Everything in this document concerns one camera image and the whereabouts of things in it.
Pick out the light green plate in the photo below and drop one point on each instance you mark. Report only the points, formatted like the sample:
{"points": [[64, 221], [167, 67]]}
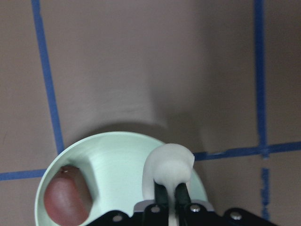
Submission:
{"points": [[112, 164]]}

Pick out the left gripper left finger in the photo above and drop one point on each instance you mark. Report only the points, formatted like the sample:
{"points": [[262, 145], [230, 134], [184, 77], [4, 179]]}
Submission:
{"points": [[161, 195]]}

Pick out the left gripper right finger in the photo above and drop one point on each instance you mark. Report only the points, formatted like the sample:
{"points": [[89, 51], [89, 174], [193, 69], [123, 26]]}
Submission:
{"points": [[182, 197]]}

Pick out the white steamed bun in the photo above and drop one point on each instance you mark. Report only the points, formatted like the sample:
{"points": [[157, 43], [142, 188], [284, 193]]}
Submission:
{"points": [[168, 165]]}

